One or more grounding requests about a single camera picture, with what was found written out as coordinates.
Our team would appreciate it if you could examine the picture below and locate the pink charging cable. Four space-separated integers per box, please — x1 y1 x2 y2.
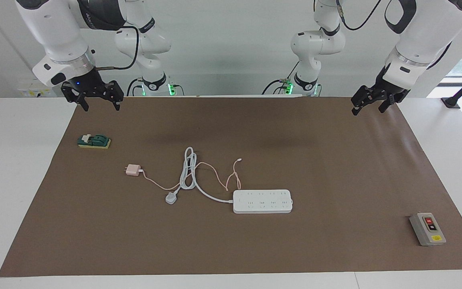
141 159 243 191

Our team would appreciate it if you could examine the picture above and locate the black base cable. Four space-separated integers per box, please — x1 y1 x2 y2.
126 77 145 97
261 60 300 96

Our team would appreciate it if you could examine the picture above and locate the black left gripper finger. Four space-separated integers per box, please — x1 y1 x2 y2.
351 84 378 116
377 96 398 114

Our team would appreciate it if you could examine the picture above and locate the white power strip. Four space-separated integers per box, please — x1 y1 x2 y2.
233 189 294 214

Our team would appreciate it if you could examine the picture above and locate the green knife switch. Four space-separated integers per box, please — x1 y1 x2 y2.
77 134 111 149

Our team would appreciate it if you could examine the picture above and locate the white power cord with plug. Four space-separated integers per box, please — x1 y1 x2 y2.
165 147 235 205

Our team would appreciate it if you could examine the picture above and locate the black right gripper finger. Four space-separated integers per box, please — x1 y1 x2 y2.
61 83 89 112
102 80 125 112

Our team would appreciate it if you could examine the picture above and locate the grey on-off switch box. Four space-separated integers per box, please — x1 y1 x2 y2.
409 212 447 246

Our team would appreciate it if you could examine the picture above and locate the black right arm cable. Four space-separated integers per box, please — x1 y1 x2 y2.
95 25 140 71

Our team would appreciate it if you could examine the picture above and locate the brown table mat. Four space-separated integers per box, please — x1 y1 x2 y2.
0 96 462 277

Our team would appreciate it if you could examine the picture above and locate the white wall socket box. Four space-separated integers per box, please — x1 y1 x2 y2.
18 78 57 98

